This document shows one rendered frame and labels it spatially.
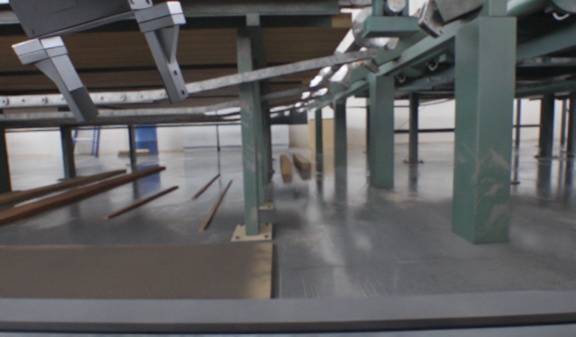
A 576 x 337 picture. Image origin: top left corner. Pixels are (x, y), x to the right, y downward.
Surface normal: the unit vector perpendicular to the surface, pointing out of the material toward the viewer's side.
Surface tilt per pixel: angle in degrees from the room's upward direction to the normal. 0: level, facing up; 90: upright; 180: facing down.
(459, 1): 90
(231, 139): 90
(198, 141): 90
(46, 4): 113
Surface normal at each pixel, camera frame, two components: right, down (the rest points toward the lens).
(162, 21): -0.07, 0.48
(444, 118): 0.00, 0.10
